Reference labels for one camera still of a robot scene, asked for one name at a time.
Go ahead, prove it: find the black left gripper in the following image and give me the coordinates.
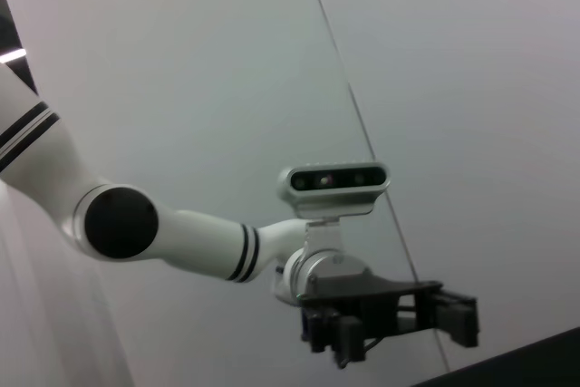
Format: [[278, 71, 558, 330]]
[[296, 274, 480, 369]]

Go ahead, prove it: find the black tablecloth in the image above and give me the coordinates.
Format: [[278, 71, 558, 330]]
[[410, 325, 580, 387]]

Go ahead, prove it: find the clear camera mounting bracket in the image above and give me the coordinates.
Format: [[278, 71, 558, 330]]
[[304, 216, 345, 252]]

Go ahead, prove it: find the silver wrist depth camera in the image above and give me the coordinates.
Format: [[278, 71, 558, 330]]
[[276, 160, 392, 218]]

